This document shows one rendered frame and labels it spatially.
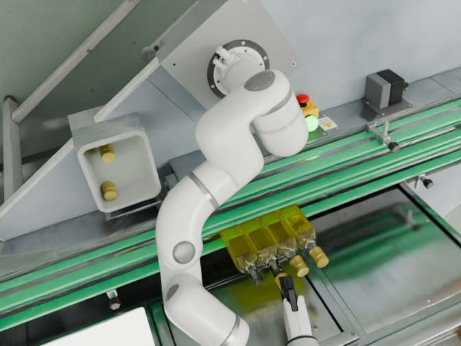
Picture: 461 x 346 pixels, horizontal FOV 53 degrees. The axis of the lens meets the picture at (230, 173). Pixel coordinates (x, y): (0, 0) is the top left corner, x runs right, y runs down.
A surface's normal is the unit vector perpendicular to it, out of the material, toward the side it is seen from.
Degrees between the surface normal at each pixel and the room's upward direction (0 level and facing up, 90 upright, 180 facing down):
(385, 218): 90
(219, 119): 81
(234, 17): 5
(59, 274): 90
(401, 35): 0
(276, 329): 90
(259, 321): 91
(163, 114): 0
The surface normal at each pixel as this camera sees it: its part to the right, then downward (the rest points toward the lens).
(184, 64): 0.30, 0.57
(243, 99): -0.35, -0.58
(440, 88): -0.10, -0.75
